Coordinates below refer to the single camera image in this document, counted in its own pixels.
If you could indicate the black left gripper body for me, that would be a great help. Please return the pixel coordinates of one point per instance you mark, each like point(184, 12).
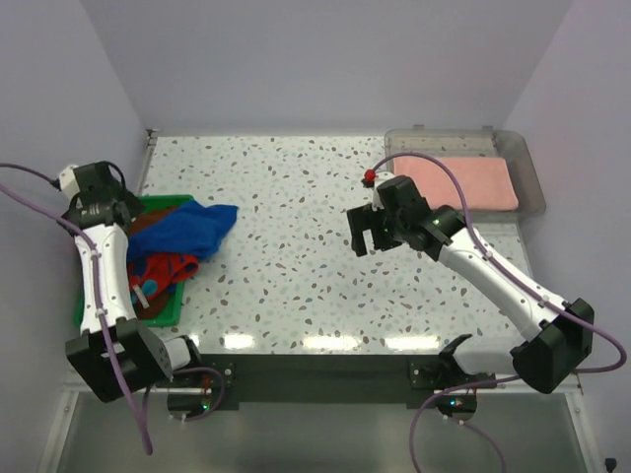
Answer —
point(132, 203)

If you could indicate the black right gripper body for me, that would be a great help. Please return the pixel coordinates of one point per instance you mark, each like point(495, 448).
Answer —
point(393, 228)

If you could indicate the pink towel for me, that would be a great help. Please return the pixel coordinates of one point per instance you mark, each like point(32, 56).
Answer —
point(485, 182)

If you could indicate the blue towel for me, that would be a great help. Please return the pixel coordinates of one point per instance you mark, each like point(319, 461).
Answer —
point(190, 229)

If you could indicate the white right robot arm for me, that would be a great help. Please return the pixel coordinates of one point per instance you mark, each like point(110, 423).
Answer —
point(554, 337)

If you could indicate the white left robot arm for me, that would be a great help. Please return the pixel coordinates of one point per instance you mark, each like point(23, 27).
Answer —
point(115, 353)

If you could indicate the green plastic bin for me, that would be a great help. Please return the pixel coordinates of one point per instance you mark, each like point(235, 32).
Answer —
point(170, 303)

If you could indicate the red patterned towel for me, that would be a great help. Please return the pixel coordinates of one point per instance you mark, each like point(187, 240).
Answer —
point(159, 273)

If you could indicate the clear plastic container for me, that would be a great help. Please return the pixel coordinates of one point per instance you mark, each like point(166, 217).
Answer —
point(507, 145)

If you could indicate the brown towel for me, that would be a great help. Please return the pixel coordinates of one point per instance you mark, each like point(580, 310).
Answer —
point(143, 222)

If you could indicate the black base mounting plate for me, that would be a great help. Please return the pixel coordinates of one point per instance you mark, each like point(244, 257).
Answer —
point(332, 379)

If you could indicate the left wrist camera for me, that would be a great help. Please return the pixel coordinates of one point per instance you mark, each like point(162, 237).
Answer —
point(67, 182)

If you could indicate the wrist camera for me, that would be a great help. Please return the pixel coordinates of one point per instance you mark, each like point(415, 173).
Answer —
point(67, 182)
point(373, 179)

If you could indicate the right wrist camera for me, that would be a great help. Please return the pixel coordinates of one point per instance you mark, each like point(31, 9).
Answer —
point(373, 179)

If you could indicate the aluminium frame rail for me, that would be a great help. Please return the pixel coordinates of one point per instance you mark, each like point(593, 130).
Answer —
point(285, 280)

